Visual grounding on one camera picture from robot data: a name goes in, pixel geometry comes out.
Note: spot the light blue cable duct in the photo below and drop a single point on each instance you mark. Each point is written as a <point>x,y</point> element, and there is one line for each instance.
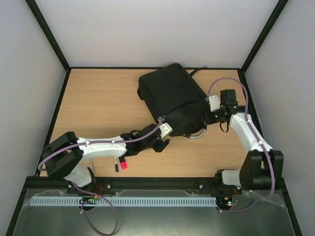
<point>124,202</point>

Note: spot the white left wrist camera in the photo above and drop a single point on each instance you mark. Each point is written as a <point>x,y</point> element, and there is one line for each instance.
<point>165,129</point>

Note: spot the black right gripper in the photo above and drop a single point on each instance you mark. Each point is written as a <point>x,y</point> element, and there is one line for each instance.
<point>205,116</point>

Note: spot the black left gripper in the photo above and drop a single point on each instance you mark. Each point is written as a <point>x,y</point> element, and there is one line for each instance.
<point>161,146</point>

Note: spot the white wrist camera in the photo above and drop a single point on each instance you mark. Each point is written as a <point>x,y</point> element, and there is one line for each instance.
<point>214,102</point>
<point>165,129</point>

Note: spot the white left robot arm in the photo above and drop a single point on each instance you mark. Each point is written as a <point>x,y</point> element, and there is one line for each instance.
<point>61,158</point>

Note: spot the blue white marker pen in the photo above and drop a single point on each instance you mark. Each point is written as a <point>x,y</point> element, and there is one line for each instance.
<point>116,165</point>

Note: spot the pink black highlighter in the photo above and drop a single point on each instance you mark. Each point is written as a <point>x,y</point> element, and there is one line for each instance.
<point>123,164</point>

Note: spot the black enclosure frame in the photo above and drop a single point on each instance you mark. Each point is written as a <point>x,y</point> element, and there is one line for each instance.
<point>145,183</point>

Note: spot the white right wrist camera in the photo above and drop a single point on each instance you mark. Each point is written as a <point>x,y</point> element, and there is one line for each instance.
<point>214,102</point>

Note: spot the black student backpack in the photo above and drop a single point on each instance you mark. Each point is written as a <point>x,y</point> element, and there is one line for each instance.
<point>171,93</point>

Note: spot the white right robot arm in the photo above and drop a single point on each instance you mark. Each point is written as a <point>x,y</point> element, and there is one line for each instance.
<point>263,165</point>

